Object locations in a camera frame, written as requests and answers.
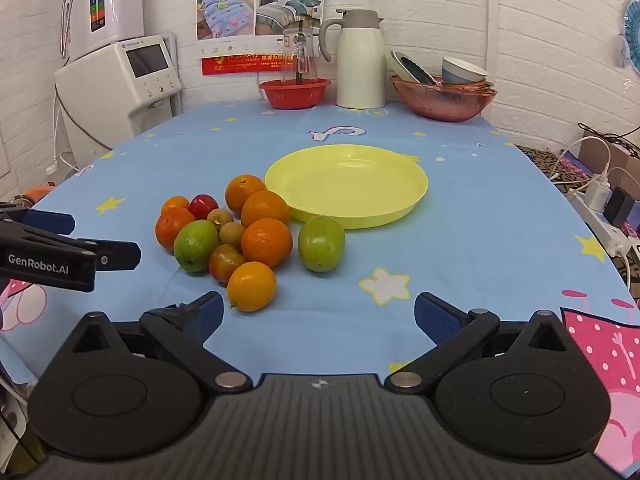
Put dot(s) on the dark plate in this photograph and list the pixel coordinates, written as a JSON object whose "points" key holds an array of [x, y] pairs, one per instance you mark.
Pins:
{"points": [[419, 74]]}

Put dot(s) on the reddish tangerine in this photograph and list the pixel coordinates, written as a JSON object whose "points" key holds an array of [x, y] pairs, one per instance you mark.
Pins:
{"points": [[266, 242], [170, 227]]}

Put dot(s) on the brown longan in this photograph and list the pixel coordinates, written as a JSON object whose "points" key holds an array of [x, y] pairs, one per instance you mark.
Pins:
{"points": [[231, 235]]}

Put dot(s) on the white charger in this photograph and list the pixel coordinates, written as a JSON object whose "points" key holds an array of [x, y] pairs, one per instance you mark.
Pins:
{"points": [[596, 195]]}

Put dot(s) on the red plastic basket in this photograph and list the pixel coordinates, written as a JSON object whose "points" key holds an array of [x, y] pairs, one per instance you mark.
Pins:
{"points": [[295, 97]]}

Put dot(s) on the cardboard box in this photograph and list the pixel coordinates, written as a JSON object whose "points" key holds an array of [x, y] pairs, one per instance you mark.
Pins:
{"points": [[622, 160]]}

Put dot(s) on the red-brown plum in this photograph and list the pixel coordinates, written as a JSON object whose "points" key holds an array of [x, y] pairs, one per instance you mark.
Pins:
{"points": [[225, 262]]}

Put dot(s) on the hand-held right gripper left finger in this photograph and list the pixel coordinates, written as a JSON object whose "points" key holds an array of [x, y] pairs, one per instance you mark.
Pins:
{"points": [[210, 310]]}

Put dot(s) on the blue wall fan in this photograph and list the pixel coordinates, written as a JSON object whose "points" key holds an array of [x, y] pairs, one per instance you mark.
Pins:
{"points": [[631, 35]]}

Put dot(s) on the yellow orange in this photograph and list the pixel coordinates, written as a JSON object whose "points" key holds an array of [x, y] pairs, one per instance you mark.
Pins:
{"points": [[251, 286]]}

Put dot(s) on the red plum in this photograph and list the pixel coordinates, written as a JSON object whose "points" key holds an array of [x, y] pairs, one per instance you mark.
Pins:
{"points": [[202, 206]]}

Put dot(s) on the large orange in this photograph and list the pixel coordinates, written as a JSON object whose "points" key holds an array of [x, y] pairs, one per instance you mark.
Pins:
{"points": [[265, 207], [242, 192]]}

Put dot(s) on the small orange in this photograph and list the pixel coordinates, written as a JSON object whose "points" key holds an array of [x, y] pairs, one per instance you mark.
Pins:
{"points": [[174, 204]]}

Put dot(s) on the clear glass pitcher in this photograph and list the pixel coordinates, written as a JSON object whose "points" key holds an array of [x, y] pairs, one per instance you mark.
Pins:
{"points": [[300, 60]]}

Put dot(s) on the yellow plastic plate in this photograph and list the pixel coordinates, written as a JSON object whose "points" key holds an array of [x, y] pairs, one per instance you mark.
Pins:
{"points": [[350, 185]]}

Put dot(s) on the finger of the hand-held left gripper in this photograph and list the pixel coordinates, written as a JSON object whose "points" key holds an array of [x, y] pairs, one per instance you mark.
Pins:
{"points": [[120, 255], [50, 222]]}

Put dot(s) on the black power adapter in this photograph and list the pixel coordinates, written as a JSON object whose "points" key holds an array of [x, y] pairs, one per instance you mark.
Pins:
{"points": [[619, 207]]}

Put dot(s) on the wall poster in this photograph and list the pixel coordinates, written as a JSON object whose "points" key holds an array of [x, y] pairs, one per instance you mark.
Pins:
{"points": [[225, 0]]}

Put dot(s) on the white thermos jug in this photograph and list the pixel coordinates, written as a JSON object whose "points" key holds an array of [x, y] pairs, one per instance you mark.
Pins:
{"points": [[360, 70]]}

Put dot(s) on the white power strip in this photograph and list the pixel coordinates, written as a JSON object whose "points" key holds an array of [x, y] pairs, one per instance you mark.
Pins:
{"points": [[607, 232]]}

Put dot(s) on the orange object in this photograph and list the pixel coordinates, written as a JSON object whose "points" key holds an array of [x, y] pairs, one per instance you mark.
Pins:
{"points": [[40, 193]]}

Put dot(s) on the pink glass bowl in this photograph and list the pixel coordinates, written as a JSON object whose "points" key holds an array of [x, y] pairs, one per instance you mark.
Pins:
{"points": [[440, 105]]}

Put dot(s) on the white water purifier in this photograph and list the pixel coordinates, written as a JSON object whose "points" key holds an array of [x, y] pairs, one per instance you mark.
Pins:
{"points": [[120, 5]]}

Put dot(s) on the leopard patterned cloth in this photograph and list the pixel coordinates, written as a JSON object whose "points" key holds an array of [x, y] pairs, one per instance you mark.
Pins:
{"points": [[540, 160]]}

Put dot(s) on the blue white bowl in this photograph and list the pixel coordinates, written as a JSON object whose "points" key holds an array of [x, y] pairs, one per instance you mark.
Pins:
{"points": [[462, 71]]}

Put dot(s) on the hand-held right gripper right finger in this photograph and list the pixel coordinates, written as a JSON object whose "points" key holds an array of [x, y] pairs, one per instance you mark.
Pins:
{"points": [[435, 317]]}

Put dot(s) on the white wall conduit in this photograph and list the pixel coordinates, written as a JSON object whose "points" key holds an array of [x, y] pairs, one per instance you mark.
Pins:
{"points": [[488, 10]]}

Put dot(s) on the white machine with screen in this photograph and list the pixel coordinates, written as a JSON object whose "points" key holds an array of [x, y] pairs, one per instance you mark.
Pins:
{"points": [[100, 90]]}

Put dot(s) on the brown kiwi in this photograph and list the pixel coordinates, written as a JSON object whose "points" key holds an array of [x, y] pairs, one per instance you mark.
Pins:
{"points": [[220, 218]]}

